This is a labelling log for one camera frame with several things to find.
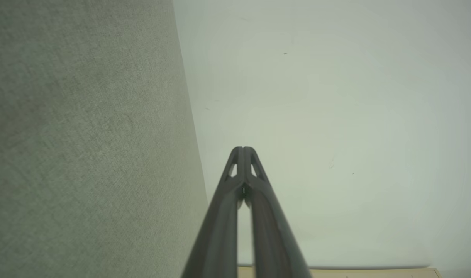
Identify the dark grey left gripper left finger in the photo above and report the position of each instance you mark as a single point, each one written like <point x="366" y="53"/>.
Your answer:
<point x="216" y="231"/>

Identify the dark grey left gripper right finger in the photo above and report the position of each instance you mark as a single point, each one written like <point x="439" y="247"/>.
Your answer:
<point x="272" y="239"/>

